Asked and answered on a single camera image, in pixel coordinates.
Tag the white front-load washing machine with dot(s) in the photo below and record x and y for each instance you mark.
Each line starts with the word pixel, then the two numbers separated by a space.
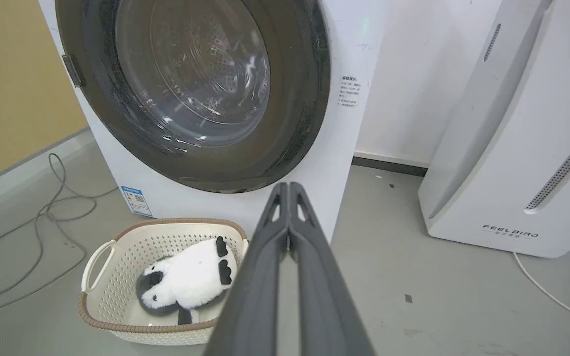
pixel 349 59

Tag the dark round washing machine door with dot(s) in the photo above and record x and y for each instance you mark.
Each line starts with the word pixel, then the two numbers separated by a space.
pixel 196 89

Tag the plush panda toy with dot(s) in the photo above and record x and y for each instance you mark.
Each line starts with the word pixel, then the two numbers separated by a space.
pixel 191 277

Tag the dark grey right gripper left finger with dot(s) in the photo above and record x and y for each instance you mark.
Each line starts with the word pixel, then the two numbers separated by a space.
pixel 255 296

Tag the white Feelbird air purifier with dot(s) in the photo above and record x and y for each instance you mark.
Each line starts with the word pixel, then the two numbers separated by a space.
pixel 527 148

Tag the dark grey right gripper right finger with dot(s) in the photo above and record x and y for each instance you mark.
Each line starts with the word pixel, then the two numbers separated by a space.
pixel 322 296

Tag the cream perforated laundry basket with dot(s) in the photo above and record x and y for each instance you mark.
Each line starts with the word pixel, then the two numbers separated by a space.
pixel 117 291

